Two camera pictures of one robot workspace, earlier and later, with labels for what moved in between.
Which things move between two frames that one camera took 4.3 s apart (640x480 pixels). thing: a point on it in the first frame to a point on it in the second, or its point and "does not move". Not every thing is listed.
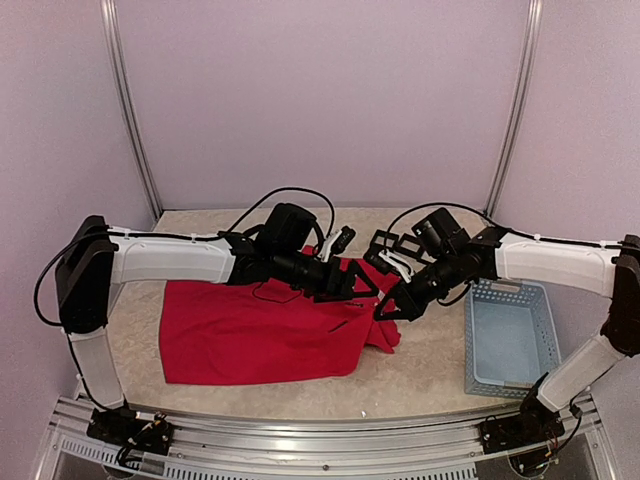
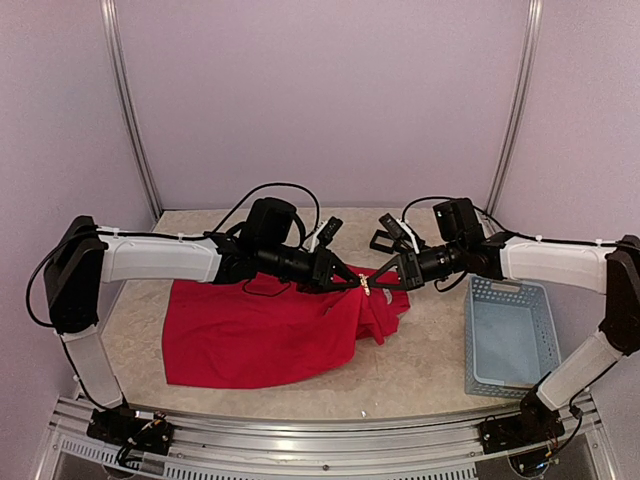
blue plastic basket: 510,342 does not move
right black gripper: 411,306 to 406,282
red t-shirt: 259,331 does not move
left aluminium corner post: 114,62 does not move
